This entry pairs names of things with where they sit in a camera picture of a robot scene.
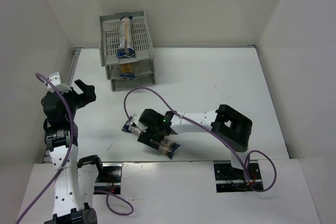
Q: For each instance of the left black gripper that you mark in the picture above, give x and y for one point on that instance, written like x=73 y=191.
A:
x=79 y=97

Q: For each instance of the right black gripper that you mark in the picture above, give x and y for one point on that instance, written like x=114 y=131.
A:
x=146 y=135

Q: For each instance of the blue silver spaghetti bag front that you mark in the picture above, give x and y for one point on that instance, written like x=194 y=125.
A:
x=166 y=147

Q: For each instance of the blue orange spaghetti bag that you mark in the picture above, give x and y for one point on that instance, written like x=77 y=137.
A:
x=126 y=72
x=126 y=47

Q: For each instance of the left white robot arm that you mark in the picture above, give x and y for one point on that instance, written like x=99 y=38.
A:
x=74 y=178

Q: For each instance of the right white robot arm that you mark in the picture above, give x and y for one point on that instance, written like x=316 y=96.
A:
x=231 y=127

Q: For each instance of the grey stacked tray shelf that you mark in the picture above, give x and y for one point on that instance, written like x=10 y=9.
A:
x=142 y=65

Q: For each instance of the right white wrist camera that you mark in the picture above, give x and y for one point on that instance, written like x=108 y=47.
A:
x=134 y=120

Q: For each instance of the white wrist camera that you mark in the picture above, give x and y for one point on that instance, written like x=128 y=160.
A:
x=134 y=120
x=56 y=80

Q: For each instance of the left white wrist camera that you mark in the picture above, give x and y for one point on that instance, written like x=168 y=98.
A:
x=56 y=80

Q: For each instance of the aluminium frame rail left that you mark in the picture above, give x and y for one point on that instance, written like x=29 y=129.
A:
x=74 y=58

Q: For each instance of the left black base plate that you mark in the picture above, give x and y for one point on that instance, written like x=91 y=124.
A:
x=110 y=178

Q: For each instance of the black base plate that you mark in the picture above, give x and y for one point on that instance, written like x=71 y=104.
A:
x=229 y=179
x=110 y=178

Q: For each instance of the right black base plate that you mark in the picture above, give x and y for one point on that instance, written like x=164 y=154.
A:
x=229 y=179

